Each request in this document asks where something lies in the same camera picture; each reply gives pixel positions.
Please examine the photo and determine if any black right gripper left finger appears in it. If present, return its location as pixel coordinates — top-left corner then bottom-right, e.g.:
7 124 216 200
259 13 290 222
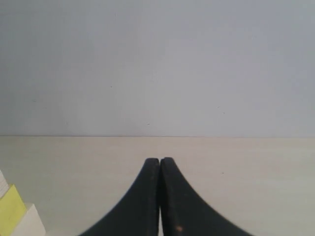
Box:
81 158 159 236

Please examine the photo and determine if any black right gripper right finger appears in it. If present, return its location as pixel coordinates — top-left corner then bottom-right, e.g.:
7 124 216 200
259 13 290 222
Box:
159 157 250 236

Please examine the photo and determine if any large light wooden cube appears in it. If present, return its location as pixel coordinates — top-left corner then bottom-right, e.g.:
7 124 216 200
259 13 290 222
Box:
11 203 46 236

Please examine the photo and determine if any yellow cube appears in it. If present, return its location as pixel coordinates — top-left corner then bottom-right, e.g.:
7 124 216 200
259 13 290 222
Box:
0 184 27 236

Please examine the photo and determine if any medium grained wooden cube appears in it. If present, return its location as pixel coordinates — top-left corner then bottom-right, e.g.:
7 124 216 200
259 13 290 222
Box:
0 170 9 198

